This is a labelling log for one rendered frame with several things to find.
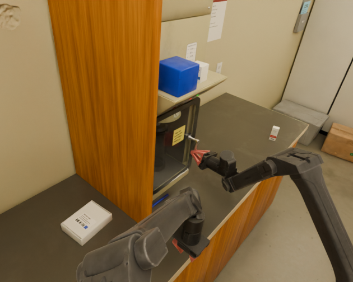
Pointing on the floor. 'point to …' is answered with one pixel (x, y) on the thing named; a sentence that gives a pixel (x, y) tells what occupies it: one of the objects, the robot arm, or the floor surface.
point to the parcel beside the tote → (344, 142)
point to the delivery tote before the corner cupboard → (317, 118)
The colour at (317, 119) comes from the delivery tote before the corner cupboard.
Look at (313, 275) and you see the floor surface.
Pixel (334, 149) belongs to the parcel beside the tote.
